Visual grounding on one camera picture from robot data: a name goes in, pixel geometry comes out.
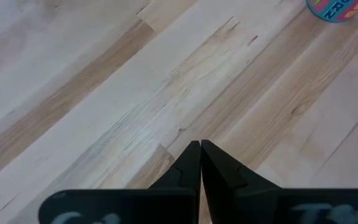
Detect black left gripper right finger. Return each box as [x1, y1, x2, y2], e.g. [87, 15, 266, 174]
[201, 139, 282, 224]

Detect teal label tin can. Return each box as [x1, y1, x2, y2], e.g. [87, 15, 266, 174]
[305, 0, 358, 24]

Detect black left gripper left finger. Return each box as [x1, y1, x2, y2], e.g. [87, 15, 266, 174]
[147, 140, 202, 191]

